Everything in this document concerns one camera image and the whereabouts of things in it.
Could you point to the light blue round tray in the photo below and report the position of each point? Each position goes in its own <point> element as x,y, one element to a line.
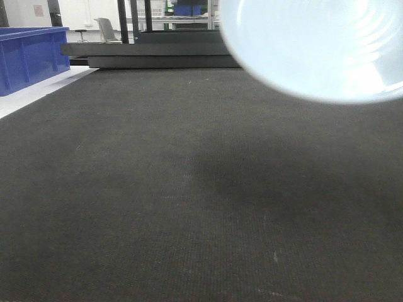
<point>343,52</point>

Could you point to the grey chair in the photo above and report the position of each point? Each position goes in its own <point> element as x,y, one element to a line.
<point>107,31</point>

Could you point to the black metal frame base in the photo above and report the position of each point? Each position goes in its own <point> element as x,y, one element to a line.
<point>152,49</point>

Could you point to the black textured table mat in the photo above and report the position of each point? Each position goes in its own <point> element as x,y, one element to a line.
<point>199,185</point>

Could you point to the blue plastic crate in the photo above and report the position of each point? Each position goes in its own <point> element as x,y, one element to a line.
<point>30,55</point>

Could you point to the black stool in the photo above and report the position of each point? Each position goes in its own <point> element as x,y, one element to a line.
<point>82,38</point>

